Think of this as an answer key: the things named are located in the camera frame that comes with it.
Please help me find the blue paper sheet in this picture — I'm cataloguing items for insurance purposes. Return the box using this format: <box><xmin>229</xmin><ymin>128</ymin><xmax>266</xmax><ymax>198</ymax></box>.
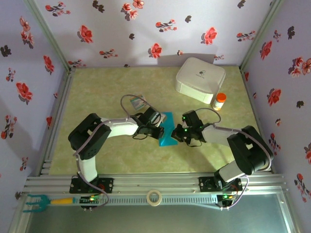
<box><xmin>157</xmin><ymin>111</ymin><xmax>179</xmax><ymax>148</ymax></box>

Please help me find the small printed card packet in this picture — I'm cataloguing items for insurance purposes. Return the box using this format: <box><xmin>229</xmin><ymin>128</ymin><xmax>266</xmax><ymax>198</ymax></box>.
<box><xmin>129</xmin><ymin>94</ymin><xmax>147</xmax><ymax>112</ymax></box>

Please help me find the orange cap pill bottle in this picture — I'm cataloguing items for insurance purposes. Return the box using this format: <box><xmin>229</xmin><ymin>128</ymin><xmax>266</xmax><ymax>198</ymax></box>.
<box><xmin>211</xmin><ymin>92</ymin><xmax>227</xmax><ymax>112</ymax></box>

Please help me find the white zip case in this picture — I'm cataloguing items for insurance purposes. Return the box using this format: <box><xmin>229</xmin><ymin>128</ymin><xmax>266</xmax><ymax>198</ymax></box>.
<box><xmin>175</xmin><ymin>57</ymin><xmax>226</xmax><ymax>105</ymax></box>

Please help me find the white tape roll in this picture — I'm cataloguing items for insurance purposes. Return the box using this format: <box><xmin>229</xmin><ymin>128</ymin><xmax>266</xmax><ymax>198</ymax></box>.
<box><xmin>146</xmin><ymin>189</ymin><xmax>163</xmax><ymax>207</ymax></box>

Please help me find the left gripper thin black cable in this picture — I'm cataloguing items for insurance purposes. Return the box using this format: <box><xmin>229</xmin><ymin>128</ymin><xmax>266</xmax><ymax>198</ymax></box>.
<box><xmin>132</xmin><ymin>133</ymin><xmax>152</xmax><ymax>141</ymax></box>

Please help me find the gripper thin black cable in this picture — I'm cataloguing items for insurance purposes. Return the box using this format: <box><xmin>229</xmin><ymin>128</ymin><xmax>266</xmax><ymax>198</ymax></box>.
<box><xmin>184</xmin><ymin>140</ymin><xmax>204</xmax><ymax>148</ymax></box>
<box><xmin>132</xmin><ymin>133</ymin><xmax>152</xmax><ymax>141</ymax></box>

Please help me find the right gripper thin black cable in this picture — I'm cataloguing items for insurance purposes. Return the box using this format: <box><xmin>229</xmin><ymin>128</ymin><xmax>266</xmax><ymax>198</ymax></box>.
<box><xmin>184</xmin><ymin>140</ymin><xmax>204</xmax><ymax>148</ymax></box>

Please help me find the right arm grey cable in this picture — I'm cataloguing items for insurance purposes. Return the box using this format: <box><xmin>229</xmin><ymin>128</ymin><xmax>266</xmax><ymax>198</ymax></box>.
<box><xmin>194</xmin><ymin>107</ymin><xmax>275</xmax><ymax>211</ymax></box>

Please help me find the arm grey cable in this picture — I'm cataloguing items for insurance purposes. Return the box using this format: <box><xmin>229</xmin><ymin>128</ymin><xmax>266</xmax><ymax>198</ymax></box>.
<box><xmin>72</xmin><ymin>94</ymin><xmax>162</xmax><ymax>210</ymax></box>
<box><xmin>194</xmin><ymin>107</ymin><xmax>275</xmax><ymax>211</ymax></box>

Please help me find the left arm grey cable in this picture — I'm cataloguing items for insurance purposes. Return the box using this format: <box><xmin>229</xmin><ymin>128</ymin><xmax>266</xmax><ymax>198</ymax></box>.
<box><xmin>72</xmin><ymin>94</ymin><xmax>162</xmax><ymax>210</ymax></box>

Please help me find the aluminium front frame rail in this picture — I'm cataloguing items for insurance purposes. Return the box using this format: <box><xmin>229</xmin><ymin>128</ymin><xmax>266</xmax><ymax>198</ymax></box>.
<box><xmin>23</xmin><ymin>172</ymin><xmax>289</xmax><ymax>195</ymax></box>

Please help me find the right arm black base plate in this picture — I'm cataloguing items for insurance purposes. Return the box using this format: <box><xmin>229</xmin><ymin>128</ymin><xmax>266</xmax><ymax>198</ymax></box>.
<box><xmin>198</xmin><ymin>176</ymin><xmax>243</xmax><ymax>193</ymax></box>

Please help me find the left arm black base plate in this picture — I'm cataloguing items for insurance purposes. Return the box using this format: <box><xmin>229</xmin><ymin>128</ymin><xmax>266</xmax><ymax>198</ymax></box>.
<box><xmin>69</xmin><ymin>177</ymin><xmax>114</xmax><ymax>194</ymax></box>

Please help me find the grey slotted cable duct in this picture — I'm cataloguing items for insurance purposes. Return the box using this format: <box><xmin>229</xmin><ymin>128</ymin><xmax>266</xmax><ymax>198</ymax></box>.
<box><xmin>72</xmin><ymin>195</ymin><xmax>221</xmax><ymax>207</ymax></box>

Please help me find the left aluminium side rail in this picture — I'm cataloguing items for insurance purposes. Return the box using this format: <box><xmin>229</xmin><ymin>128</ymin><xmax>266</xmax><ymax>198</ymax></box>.
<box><xmin>36</xmin><ymin>67</ymin><xmax>76</xmax><ymax>177</ymax></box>

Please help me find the right aluminium corner post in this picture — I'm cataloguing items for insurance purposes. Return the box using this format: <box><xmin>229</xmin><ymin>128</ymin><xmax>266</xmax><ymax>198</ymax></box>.
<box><xmin>239</xmin><ymin>0</ymin><xmax>285</xmax><ymax>71</ymax></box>

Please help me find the aluminium corner post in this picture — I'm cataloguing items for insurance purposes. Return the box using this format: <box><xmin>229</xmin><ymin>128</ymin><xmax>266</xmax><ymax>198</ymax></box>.
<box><xmin>239</xmin><ymin>0</ymin><xmax>285</xmax><ymax>71</ymax></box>
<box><xmin>24</xmin><ymin>0</ymin><xmax>75</xmax><ymax>72</ymax></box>

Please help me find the teal rake yellow handle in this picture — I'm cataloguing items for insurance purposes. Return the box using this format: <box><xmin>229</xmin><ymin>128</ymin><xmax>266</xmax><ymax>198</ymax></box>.
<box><xmin>22</xmin><ymin>194</ymin><xmax>75</xmax><ymax>214</ymax></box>

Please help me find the left aluminium corner post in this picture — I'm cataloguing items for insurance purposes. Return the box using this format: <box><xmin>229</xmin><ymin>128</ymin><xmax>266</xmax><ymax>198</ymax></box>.
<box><xmin>24</xmin><ymin>0</ymin><xmax>75</xmax><ymax>72</ymax></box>

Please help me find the aluminium lower frame bar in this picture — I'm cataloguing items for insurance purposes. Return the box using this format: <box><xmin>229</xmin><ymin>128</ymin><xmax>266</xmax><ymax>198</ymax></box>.
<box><xmin>7</xmin><ymin>194</ymin><xmax>34</xmax><ymax>233</ymax></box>
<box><xmin>276</xmin><ymin>194</ymin><xmax>301</xmax><ymax>233</ymax></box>

